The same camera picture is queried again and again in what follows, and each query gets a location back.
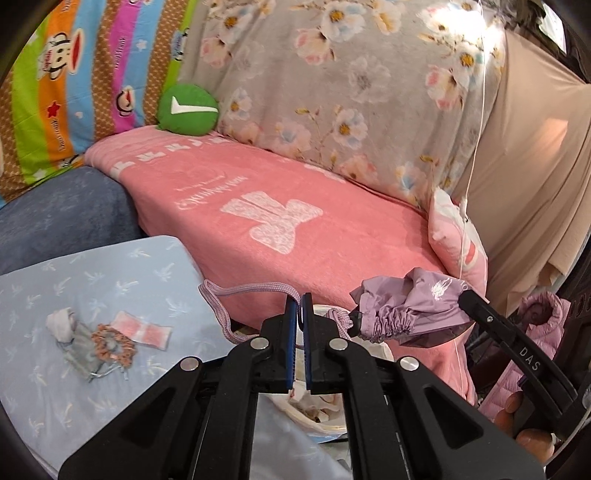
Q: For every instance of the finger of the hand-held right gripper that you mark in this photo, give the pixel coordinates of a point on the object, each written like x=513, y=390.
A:
x=485, y=316

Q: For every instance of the bin with white plastic liner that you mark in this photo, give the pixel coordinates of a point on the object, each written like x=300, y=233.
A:
x=323, y=427

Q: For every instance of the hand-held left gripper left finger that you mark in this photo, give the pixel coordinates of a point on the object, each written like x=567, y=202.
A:
x=290, y=341

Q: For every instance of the pink quilted jacket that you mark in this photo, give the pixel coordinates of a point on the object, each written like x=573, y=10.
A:
x=535, y=318

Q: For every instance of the green round cushion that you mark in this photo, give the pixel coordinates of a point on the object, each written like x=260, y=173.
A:
x=184, y=120

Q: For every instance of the orange scrunchie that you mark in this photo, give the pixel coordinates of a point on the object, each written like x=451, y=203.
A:
x=102, y=333

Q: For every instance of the light blue palm print sheet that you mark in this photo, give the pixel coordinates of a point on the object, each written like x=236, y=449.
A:
x=152, y=286

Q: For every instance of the person's right hand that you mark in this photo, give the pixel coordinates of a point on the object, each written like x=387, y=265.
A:
x=508, y=406

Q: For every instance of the pink and white packet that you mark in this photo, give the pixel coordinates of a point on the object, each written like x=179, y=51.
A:
x=147, y=332

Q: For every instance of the grey floral blanket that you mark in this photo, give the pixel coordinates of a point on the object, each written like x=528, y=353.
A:
x=346, y=69

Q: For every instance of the pink pillow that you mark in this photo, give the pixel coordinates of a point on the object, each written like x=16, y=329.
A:
x=455, y=240

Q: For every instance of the pink blanket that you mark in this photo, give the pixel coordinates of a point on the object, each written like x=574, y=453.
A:
x=369, y=240

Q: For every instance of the striped cartoon print blanket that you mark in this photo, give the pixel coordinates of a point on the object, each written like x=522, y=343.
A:
x=92, y=69

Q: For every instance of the crumpled white tissue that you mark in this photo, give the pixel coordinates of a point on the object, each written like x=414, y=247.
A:
x=62, y=323

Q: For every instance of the blue-grey sofa cushion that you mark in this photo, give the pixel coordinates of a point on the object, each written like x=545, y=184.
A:
x=69, y=217

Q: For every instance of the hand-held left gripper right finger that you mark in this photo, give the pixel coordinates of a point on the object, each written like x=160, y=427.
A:
x=308, y=350

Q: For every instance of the beige cloth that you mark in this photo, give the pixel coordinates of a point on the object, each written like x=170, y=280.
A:
x=531, y=184

